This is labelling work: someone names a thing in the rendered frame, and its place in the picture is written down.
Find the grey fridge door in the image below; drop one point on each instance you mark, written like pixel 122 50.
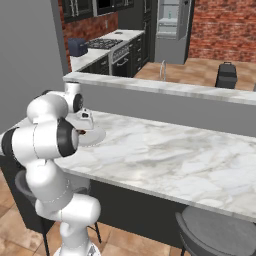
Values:
pixel 184 18

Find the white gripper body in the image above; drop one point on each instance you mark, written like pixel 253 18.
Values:
pixel 85 118

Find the grey fridge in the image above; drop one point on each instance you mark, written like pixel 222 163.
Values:
pixel 168 40

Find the dark blue toaster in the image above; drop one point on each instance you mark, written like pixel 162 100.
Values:
pixel 77 46

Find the grey padded stool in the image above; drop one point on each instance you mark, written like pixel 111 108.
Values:
pixel 23 186
pixel 216 230

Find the dark wall cupboards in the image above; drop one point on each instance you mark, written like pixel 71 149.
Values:
pixel 90 8

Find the black gas hob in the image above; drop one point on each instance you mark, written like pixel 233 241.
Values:
pixel 105 43

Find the steel sink tap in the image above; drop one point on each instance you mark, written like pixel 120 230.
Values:
pixel 163 68

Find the black small appliance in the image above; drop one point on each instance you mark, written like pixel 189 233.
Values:
pixel 226 75

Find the dark base cupboards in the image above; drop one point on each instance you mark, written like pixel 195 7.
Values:
pixel 138 50

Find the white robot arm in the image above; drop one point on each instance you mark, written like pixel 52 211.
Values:
pixel 46 140

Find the steel oven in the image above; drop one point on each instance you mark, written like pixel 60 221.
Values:
pixel 120 61

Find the teal bottle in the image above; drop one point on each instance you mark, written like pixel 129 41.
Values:
pixel 169 14

